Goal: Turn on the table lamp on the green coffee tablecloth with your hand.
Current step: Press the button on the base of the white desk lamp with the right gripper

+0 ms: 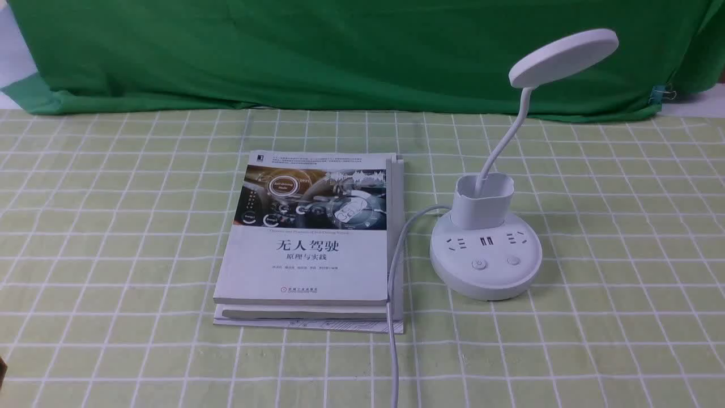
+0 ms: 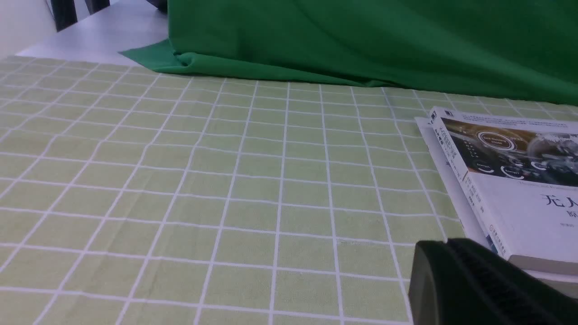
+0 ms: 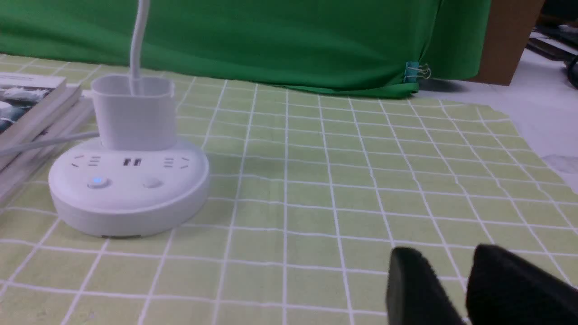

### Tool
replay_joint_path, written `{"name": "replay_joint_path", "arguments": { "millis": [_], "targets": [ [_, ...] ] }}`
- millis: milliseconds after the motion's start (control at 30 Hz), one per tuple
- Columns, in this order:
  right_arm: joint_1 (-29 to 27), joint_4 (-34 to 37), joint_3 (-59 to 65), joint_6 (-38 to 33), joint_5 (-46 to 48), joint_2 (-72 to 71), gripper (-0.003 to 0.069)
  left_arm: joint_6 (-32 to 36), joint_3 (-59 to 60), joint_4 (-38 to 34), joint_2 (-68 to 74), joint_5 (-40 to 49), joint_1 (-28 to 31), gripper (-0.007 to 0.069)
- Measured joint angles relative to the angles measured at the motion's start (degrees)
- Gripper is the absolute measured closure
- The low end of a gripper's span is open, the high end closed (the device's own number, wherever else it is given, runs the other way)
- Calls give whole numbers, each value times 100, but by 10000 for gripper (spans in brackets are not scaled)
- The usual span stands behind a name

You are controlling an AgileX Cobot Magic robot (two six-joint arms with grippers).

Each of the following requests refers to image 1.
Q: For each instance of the white desk lamp with sockets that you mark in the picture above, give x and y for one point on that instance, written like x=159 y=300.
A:
x=480 y=248

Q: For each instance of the white autonomous driving book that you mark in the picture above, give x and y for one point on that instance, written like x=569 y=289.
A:
x=308 y=260

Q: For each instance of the green backdrop cloth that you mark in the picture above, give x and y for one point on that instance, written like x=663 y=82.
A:
x=420 y=56

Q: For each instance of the green checkered tablecloth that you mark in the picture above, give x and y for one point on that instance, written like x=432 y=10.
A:
x=114 y=227

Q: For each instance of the teal binder clip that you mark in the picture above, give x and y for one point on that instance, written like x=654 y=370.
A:
x=662 y=94

